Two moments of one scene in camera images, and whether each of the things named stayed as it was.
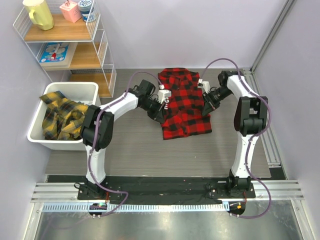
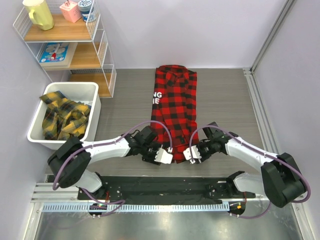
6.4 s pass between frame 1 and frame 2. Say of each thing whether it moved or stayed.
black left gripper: moved
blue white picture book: stayed
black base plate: stayed
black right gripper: moved
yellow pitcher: stayed
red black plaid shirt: moved
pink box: stayed
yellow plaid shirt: stayed
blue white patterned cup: stayed
